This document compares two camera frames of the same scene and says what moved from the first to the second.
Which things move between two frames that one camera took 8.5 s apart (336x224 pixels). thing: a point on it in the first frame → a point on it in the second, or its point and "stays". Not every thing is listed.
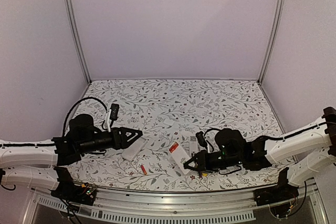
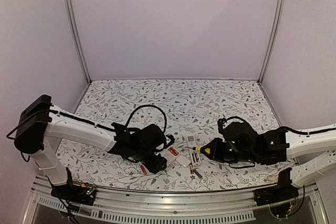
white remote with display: x=180 y=156 → x=171 y=154
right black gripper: x=201 y=158 → x=214 y=146
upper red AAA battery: x=143 y=169 stays
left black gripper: x=119 y=140 → x=155 y=167
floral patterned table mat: x=169 y=115 stays
